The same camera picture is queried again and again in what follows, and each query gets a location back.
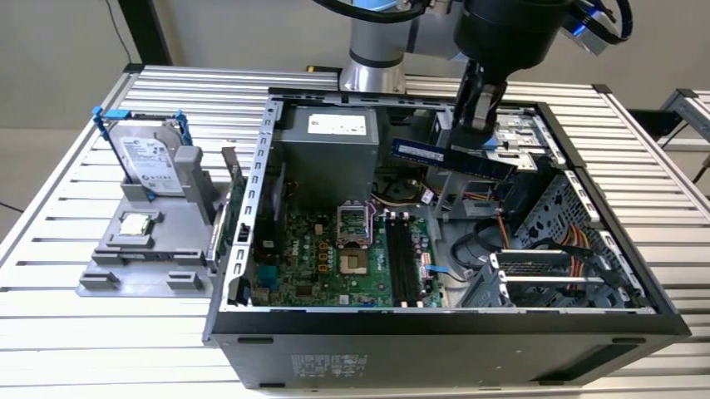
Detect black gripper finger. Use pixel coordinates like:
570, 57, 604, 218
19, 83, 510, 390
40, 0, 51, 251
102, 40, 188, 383
450, 61, 483, 146
469, 82, 510, 149

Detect RAM stick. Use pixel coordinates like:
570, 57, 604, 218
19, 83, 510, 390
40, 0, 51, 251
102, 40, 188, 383
119, 252, 180, 262
391, 136, 519, 182

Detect black RAM slot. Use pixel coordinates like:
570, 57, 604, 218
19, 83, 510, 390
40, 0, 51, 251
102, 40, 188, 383
385, 210, 411, 308
401, 210, 426, 308

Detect round black fan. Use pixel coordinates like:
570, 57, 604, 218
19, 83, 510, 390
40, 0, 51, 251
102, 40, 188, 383
382, 176, 426, 204

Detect grey power supply unit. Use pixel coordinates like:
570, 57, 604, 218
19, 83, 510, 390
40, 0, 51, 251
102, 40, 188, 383
274, 106, 382, 209

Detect metal disk bay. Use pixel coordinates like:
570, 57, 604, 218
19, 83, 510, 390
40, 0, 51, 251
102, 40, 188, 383
457, 248, 609, 309

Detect neighbouring metal slat table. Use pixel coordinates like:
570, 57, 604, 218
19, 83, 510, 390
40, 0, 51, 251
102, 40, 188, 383
657, 87, 710, 151

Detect metal socket cover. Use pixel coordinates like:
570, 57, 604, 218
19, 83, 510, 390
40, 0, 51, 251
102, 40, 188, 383
337, 199, 371, 246

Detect CPU socket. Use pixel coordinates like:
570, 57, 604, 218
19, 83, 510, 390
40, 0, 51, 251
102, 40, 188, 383
338, 244, 371, 276

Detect graphics card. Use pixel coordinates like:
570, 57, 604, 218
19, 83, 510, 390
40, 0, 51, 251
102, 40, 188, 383
207, 145, 249, 271

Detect green motherboard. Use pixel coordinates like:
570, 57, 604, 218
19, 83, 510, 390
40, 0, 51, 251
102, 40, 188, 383
253, 209, 445, 308

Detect hard disk in blue carrier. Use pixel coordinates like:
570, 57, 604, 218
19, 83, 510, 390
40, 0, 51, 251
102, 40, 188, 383
91, 106, 194, 200

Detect black PC case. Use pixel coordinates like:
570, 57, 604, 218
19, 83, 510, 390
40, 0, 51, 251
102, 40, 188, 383
200, 86, 694, 392

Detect grey parts rack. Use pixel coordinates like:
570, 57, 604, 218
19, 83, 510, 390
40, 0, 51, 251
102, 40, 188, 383
75, 147, 234, 299

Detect silver CPU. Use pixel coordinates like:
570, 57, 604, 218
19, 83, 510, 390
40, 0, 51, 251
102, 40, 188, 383
119, 214, 152, 236

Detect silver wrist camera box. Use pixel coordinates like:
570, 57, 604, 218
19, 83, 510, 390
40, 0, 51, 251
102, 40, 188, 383
561, 7, 622, 58

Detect thin black camera cable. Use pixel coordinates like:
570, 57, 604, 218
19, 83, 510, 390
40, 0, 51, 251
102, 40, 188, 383
575, 0, 634, 43

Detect orange yellow wire bundle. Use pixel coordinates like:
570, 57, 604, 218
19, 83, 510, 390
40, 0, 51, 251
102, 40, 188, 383
555, 225, 594, 280

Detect locking lever wire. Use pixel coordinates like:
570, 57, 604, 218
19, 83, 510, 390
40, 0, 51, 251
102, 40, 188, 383
365, 209, 385, 247

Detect wire with blue tab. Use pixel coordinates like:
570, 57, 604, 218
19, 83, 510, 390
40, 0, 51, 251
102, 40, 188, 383
425, 261, 478, 283

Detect black frame post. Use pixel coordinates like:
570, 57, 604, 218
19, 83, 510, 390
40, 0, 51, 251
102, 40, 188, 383
118, 0, 174, 67

